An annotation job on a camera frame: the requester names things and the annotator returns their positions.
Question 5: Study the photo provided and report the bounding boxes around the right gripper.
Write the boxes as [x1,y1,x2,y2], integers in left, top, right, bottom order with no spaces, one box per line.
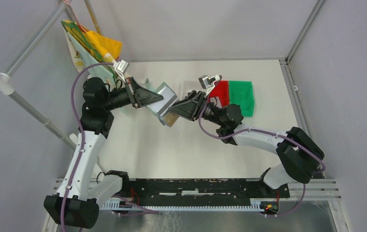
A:
[166,91,225,127]

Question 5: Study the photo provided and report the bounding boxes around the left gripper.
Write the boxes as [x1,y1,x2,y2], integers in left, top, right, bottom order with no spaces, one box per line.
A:
[103,76,163,111]

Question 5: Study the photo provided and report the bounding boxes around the gold credit card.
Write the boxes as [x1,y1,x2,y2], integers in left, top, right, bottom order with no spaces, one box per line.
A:
[163,113,179,127]

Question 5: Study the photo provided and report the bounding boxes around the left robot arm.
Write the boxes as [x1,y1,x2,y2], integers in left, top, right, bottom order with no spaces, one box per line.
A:
[43,77,164,229]

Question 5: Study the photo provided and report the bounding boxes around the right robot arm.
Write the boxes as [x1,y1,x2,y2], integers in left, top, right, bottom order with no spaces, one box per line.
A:
[168,91,325,197]

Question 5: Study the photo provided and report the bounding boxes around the clear plastic bin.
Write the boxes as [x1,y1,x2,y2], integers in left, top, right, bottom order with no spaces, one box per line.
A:
[180,80,203,100]

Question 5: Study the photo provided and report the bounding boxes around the red plastic bin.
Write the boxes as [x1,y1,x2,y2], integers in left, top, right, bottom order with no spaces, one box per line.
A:
[208,81,230,108]

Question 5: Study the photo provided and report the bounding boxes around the green plastic bin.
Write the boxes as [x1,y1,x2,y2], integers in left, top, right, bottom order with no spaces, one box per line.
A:
[228,81,255,117]

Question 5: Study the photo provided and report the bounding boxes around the patterned cloth bags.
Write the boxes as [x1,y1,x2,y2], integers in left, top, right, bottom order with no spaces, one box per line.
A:
[61,20,123,72]

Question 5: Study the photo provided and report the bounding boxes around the white pipe pole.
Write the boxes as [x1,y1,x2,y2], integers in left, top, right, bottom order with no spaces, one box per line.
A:
[0,72,76,150]

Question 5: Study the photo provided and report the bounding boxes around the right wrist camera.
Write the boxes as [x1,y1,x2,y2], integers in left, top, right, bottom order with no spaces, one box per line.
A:
[198,74,222,96]

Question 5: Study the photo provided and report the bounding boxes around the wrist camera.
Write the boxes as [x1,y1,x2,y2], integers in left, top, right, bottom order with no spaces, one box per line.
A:
[113,60,130,84]
[198,74,222,96]

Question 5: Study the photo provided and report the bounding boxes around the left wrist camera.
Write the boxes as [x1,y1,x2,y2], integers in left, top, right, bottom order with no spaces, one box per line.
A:
[113,60,130,84]

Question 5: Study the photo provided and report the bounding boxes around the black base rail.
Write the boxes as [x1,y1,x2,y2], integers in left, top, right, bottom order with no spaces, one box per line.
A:
[117,178,290,206]

